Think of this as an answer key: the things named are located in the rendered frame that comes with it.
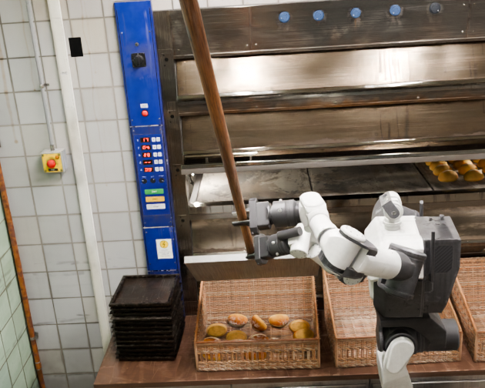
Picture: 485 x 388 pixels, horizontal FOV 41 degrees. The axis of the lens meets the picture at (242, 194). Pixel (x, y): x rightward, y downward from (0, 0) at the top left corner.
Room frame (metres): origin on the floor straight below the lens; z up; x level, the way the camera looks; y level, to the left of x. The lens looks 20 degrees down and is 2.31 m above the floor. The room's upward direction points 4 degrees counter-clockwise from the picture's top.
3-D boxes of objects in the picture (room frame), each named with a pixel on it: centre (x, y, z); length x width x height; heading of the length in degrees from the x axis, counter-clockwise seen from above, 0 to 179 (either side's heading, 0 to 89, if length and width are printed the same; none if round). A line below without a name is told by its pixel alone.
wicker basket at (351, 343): (2.64, -0.64, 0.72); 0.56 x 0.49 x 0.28; 89
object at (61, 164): (2.93, 0.87, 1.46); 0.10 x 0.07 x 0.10; 87
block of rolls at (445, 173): (3.32, -1.23, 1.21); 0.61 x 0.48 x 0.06; 177
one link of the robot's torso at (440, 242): (2.02, -0.56, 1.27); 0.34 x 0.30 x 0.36; 172
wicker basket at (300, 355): (2.67, -0.03, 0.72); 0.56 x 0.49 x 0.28; 86
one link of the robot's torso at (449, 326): (2.02, -0.59, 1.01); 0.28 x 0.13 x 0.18; 86
